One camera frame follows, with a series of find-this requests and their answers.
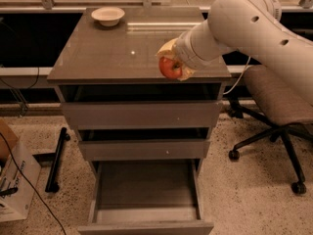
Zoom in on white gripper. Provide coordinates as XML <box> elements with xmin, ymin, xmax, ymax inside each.
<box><xmin>156</xmin><ymin>26</ymin><xmax>225</xmax><ymax>81</ymax></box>

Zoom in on red apple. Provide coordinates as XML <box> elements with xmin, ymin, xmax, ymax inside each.
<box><xmin>158</xmin><ymin>57</ymin><xmax>182</xmax><ymax>79</ymax></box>

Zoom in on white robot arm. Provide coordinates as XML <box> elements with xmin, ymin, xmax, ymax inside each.
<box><xmin>156</xmin><ymin>0</ymin><xmax>313</xmax><ymax>104</ymax></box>

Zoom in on grey drawer cabinet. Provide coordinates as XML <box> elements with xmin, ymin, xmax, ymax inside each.
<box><xmin>47</xmin><ymin>6</ymin><xmax>232</xmax><ymax>181</ymax></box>

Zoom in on grey top drawer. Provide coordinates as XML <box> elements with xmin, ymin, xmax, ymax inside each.
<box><xmin>62</xmin><ymin>83</ymin><xmax>222</xmax><ymax>130</ymax></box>

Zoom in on grey drawer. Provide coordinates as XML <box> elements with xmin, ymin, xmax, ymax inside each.
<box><xmin>78</xmin><ymin>127</ymin><xmax>210</xmax><ymax>161</ymax></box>
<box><xmin>78</xmin><ymin>160</ymin><xmax>213</xmax><ymax>235</ymax></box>
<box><xmin>62</xmin><ymin>83</ymin><xmax>222</xmax><ymax>130</ymax></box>

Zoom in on grey middle drawer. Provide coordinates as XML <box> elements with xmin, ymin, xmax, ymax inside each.
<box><xmin>78</xmin><ymin>127</ymin><xmax>210</xmax><ymax>161</ymax></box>

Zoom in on grey bottom drawer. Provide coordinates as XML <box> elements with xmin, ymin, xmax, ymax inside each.
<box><xmin>78</xmin><ymin>160</ymin><xmax>213</xmax><ymax>235</ymax></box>

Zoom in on white bowl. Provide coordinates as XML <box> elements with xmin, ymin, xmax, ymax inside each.
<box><xmin>91</xmin><ymin>7</ymin><xmax>125</xmax><ymax>26</ymax></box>

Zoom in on grey office chair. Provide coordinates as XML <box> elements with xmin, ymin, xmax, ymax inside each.
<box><xmin>227</xmin><ymin>65</ymin><xmax>313</xmax><ymax>195</ymax></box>

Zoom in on black metal bar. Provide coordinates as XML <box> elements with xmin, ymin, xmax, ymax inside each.
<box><xmin>45</xmin><ymin>127</ymin><xmax>70</xmax><ymax>193</ymax></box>

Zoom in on brown cardboard box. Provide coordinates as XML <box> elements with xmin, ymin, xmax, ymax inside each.
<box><xmin>0</xmin><ymin>119</ymin><xmax>18</xmax><ymax>163</ymax></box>

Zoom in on white cardboard box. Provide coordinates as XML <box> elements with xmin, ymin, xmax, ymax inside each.
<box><xmin>0</xmin><ymin>140</ymin><xmax>41</xmax><ymax>222</ymax></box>

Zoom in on white cable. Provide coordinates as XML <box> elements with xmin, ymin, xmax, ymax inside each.
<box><xmin>222</xmin><ymin>56</ymin><xmax>252</xmax><ymax>96</ymax></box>

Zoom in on black floor cable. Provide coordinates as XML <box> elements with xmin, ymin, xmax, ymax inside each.
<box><xmin>0</xmin><ymin>132</ymin><xmax>67</xmax><ymax>235</ymax></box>

